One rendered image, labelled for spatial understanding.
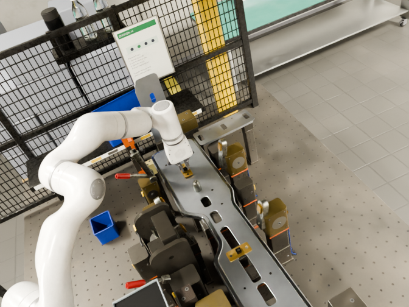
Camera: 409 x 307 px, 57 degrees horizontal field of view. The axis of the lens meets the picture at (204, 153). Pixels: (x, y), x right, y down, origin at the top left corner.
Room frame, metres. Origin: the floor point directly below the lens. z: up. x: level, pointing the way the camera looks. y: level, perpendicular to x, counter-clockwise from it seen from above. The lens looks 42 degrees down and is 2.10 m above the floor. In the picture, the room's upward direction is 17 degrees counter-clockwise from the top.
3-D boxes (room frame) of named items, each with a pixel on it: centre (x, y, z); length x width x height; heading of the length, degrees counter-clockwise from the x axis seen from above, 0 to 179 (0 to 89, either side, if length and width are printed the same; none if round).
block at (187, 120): (1.45, 0.04, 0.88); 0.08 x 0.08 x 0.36; 14
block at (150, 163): (1.20, 0.24, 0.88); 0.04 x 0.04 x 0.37; 14
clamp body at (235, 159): (1.15, -0.13, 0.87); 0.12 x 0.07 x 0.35; 104
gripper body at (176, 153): (1.15, 0.10, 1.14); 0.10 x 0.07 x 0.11; 104
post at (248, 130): (1.39, -0.23, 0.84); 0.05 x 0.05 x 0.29; 14
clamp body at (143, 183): (1.11, 0.27, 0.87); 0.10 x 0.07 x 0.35; 104
